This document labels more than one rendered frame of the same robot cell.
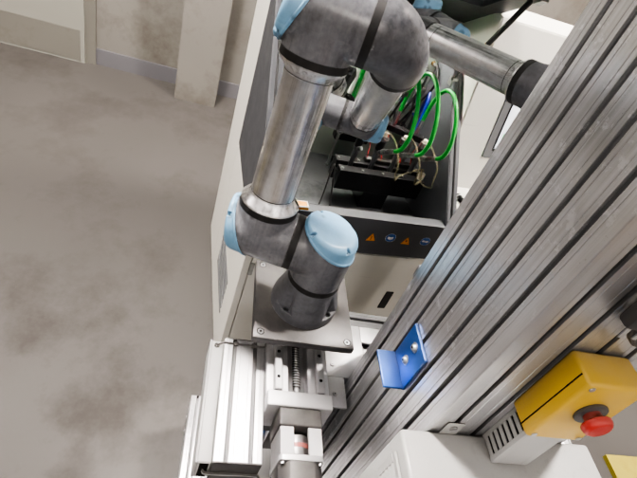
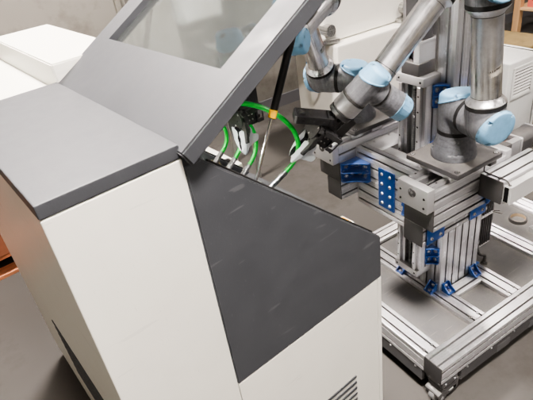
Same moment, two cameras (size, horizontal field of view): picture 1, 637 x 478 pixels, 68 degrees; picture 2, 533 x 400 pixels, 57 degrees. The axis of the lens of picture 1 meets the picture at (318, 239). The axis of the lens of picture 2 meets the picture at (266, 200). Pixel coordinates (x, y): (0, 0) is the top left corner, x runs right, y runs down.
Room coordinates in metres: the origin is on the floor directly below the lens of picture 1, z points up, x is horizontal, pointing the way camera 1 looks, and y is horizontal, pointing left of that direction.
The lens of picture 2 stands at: (1.63, 1.34, 1.88)
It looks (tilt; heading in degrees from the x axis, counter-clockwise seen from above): 32 degrees down; 261
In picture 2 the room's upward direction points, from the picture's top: 9 degrees counter-clockwise
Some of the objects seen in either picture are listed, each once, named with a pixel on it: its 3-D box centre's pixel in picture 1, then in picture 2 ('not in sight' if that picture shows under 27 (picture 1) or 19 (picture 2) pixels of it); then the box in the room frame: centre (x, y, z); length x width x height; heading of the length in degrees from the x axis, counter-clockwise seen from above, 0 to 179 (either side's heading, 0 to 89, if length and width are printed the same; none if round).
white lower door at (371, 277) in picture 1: (318, 312); not in sight; (1.26, -0.11, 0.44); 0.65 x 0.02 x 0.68; 115
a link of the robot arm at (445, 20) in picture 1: (443, 33); not in sight; (1.36, -0.10, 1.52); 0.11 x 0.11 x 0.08; 51
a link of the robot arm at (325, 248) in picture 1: (321, 249); (458, 108); (0.73, -0.02, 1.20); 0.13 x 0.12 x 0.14; 95
